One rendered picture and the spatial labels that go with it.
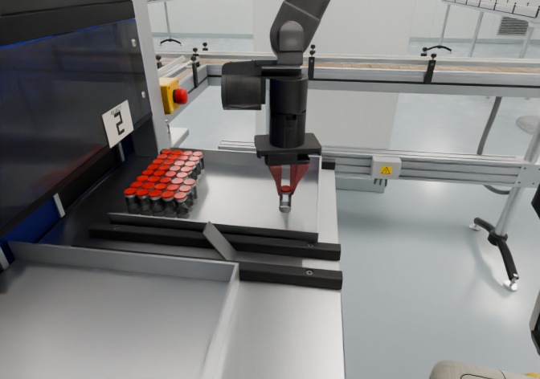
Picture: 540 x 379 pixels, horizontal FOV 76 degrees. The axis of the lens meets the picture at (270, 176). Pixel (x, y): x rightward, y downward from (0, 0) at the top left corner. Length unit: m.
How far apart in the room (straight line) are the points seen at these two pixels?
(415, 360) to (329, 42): 1.57
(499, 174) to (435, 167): 0.28
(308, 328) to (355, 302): 1.22
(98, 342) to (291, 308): 0.23
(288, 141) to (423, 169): 1.25
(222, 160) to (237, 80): 0.31
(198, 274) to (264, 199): 0.22
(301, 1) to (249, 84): 0.13
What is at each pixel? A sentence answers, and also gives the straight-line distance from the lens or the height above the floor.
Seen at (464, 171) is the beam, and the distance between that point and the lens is 1.78.
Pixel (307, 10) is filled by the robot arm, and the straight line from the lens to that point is 0.52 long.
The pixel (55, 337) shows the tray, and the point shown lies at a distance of 0.51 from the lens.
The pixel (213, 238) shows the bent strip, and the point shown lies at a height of 0.92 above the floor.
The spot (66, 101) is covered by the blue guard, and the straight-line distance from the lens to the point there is 0.58.
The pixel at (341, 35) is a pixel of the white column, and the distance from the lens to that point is 2.07.
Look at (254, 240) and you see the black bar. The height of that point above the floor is 0.90.
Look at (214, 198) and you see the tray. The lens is 0.67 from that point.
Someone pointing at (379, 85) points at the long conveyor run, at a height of 0.87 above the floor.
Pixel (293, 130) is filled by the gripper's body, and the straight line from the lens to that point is 0.53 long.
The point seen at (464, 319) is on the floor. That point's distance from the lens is 1.78.
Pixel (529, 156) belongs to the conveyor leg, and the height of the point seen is 0.58.
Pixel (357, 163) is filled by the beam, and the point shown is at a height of 0.50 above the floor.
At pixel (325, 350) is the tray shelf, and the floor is 0.88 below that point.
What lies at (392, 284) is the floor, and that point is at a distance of 1.80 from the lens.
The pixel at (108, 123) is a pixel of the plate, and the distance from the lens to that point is 0.66.
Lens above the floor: 1.25
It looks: 30 degrees down
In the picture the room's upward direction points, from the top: straight up
